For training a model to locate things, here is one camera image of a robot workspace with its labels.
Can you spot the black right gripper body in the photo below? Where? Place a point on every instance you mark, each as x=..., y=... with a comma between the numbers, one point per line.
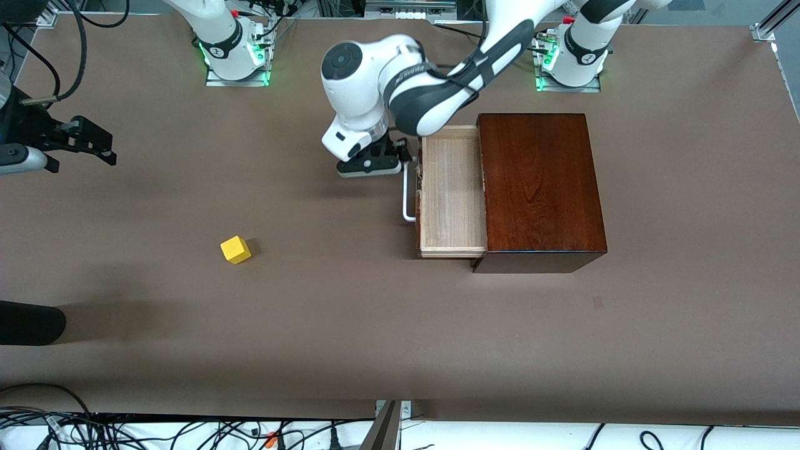
x=32, y=128

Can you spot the yellow block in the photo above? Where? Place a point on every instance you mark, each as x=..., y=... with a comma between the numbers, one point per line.
x=235, y=250

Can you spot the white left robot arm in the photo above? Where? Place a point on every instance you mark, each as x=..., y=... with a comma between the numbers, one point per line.
x=356, y=75

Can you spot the dark wooden cabinet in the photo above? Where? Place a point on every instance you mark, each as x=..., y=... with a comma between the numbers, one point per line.
x=544, y=187

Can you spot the grey metal device box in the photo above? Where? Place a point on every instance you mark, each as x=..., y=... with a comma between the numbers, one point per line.
x=406, y=6

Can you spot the black cylindrical object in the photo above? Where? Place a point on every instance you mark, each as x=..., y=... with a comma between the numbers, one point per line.
x=31, y=322

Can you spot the aluminium frame profile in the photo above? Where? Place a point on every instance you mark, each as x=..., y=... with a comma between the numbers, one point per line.
x=47, y=19
x=765, y=30

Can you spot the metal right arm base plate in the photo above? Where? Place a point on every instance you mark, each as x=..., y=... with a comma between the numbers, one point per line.
x=250, y=82

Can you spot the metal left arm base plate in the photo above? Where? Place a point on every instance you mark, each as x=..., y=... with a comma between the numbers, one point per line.
x=590, y=89

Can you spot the aluminium frame strut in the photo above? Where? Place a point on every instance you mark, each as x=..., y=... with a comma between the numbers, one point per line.
x=384, y=431

